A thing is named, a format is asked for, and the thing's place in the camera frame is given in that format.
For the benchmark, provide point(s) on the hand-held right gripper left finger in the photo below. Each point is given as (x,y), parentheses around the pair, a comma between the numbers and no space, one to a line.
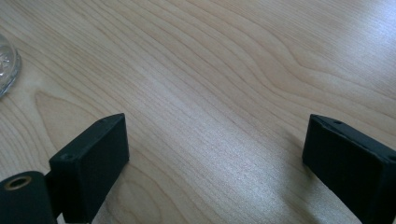
(90,174)

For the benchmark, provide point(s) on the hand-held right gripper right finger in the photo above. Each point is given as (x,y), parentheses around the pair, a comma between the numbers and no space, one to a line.
(348,161)

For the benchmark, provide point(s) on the clear glass vessel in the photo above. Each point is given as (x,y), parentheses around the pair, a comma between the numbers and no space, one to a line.
(7,67)

